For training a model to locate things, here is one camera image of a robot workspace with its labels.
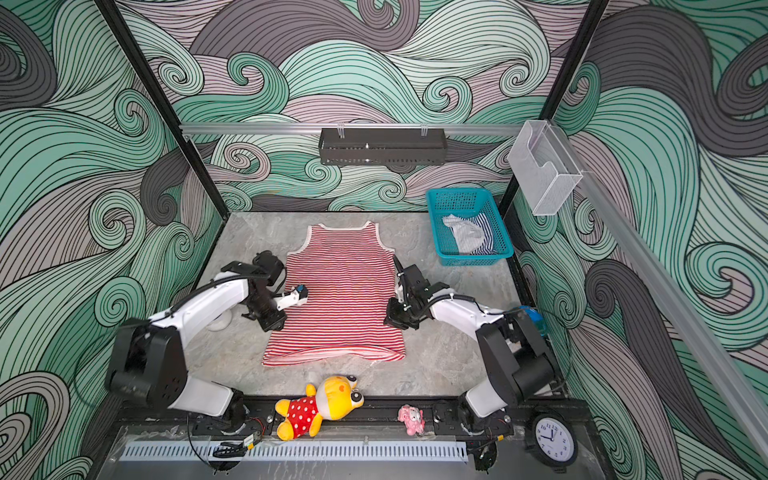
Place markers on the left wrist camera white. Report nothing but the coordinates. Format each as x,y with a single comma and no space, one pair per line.
298,296

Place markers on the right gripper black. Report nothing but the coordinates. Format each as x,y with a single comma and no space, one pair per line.
392,319

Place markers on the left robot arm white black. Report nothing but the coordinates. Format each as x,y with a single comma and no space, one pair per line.
148,366

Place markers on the white slotted cable duct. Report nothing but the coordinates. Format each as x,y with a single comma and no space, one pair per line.
416,451

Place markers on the red white striped tank top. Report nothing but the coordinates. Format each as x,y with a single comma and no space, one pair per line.
350,276

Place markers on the aluminium rail wall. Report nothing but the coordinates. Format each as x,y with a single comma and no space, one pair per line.
743,400
304,128

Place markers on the aluminium rail right wall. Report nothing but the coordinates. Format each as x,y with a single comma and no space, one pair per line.
743,400

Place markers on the yellow plush toy red dress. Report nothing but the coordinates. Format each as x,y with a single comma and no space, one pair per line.
333,399

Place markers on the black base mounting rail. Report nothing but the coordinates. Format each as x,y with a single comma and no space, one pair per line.
444,416

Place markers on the black round wall clock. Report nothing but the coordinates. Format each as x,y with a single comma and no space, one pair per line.
550,439

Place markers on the aluminium rail back wall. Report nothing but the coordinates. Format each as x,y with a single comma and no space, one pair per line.
304,128

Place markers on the grey tank top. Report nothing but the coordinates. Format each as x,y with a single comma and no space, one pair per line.
468,236

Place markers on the black perforated metal shelf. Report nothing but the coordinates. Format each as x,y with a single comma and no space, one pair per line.
362,147

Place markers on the teal plastic basket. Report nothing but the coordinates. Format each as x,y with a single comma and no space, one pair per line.
465,203

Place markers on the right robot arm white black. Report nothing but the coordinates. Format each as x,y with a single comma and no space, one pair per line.
517,359

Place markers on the blue white striped tank top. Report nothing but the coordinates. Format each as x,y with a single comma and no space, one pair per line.
488,245

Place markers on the clear plastic wall bin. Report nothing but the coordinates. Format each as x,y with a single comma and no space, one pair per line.
544,164

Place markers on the small pink plush toy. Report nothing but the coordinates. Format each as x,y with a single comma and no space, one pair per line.
413,420

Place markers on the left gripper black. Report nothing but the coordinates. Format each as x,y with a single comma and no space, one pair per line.
274,323

